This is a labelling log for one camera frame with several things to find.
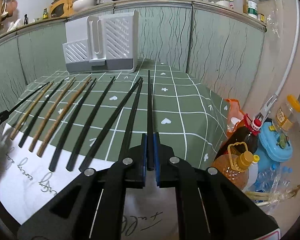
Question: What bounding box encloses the yellow microwave oven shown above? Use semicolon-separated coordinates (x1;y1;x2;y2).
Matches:
49;0;74;18

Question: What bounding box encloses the yellow lid glass jar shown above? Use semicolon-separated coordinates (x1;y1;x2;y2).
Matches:
272;94;300;134

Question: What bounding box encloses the orange plastic bag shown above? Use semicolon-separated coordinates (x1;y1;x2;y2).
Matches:
226;99;245;138

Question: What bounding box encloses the light blue plastic toy box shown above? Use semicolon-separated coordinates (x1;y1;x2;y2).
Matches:
255;121;293;172

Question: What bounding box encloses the white rice cooker pot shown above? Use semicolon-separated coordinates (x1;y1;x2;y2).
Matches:
72;0;96;12

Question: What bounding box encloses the small green glass bottle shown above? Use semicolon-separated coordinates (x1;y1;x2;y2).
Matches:
42;8;49;20

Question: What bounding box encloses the green label plastic bottle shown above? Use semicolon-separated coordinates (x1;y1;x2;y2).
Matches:
247;0;258;19

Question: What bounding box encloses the white pipe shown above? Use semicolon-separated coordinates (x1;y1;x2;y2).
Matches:
255;0;300;120

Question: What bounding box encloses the brown wooden chopstick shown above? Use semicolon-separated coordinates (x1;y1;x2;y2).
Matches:
10;82;53;140
36;76;93;158
29;77;75;152

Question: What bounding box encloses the white grey utensil holder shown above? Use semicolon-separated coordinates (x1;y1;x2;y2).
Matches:
62;10;139;73

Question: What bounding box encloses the dark soy sauce bottle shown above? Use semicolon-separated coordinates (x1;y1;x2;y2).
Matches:
215;114;262;160

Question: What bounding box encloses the thin black chopstick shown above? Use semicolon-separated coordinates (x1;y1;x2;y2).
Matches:
8;82;50;115

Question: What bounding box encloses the yellow cooking oil jug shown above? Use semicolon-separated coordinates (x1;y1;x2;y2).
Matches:
212;142;260;191

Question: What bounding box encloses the green checkered tablecloth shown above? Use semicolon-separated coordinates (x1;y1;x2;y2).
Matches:
0;57;232;238

